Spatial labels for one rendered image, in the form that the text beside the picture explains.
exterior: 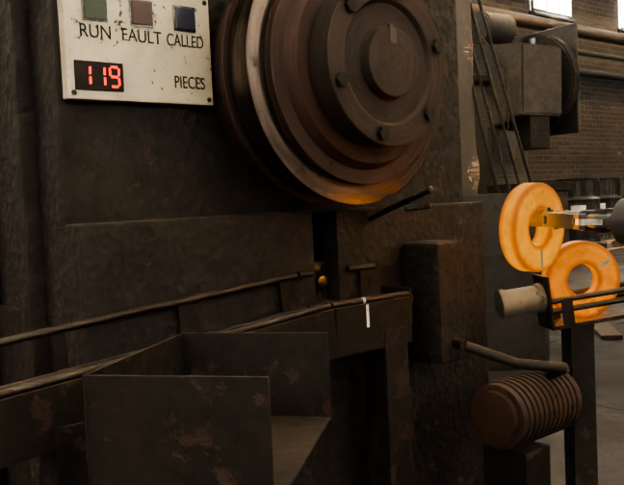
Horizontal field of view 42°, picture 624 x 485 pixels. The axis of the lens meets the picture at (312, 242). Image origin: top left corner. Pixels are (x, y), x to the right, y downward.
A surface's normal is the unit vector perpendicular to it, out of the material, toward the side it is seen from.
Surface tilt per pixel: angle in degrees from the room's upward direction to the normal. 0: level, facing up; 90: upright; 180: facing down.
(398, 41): 90
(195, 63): 90
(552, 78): 92
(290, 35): 79
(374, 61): 90
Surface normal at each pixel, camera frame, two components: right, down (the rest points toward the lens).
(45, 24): -0.75, 0.07
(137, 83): 0.65, 0.01
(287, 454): -0.07, -0.99
